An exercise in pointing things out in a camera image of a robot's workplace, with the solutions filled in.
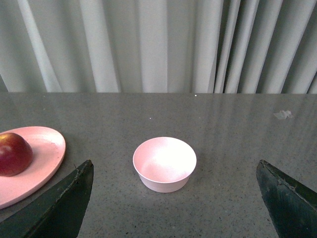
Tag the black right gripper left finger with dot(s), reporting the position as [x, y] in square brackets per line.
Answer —
[58, 212]

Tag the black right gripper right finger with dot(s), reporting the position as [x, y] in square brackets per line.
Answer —
[291, 205]

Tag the red apple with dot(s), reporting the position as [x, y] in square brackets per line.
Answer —
[16, 154]

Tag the pink bowl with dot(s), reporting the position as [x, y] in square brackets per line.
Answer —
[164, 164]

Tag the pink plate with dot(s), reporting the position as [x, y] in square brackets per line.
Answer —
[48, 147]

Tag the clear tape scrap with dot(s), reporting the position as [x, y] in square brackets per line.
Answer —
[283, 114]

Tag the white curtain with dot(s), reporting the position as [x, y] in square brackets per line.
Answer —
[165, 46]

